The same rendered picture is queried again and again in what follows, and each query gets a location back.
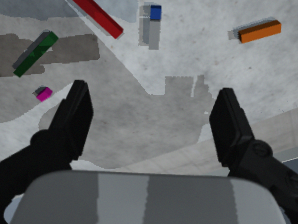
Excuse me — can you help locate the green rod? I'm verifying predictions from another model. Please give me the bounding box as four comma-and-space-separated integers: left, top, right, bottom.
13, 32, 59, 78

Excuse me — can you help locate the small magenta block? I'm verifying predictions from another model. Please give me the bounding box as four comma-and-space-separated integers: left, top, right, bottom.
37, 87, 52, 102

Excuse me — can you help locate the small blue block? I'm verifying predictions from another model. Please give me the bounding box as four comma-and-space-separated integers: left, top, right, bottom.
150, 5, 162, 19

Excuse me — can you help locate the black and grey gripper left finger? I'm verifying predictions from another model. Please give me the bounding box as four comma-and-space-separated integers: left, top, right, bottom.
0, 80, 94, 224

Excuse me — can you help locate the orange rod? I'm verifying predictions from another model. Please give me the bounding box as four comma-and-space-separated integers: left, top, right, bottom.
238, 20, 281, 44

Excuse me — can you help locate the dark red rod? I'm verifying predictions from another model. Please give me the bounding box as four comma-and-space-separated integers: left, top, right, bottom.
73, 0, 123, 38

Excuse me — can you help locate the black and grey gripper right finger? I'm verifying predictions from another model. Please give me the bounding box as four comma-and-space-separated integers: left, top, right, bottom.
209, 87, 298, 224

